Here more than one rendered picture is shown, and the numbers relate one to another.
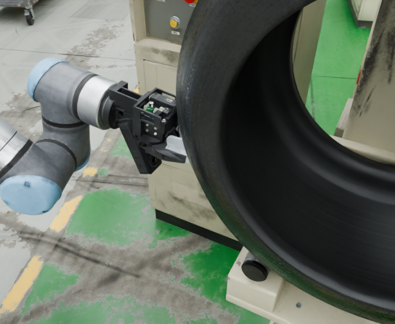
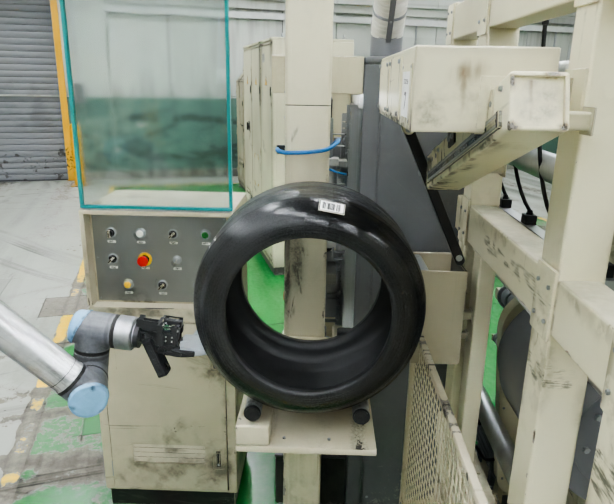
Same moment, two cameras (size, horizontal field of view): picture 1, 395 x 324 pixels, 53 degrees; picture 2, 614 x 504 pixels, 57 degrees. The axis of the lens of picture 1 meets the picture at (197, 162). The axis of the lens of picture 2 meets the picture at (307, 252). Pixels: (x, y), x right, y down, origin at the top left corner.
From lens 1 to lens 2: 94 cm
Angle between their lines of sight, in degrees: 32
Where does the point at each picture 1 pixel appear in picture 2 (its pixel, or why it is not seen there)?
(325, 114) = not seen: hidden behind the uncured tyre
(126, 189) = (65, 484)
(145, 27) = (97, 292)
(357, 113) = (288, 316)
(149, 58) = not seen: hidden behind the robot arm
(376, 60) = (290, 281)
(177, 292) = not seen: outside the picture
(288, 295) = (276, 435)
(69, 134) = (100, 360)
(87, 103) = (121, 331)
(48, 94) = (88, 331)
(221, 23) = (221, 265)
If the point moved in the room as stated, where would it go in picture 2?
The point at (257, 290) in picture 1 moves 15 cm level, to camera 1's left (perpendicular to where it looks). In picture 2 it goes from (256, 428) to (199, 442)
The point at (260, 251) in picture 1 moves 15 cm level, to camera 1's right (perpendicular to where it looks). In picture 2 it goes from (254, 387) to (309, 375)
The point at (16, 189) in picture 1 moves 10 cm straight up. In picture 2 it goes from (84, 393) to (80, 355)
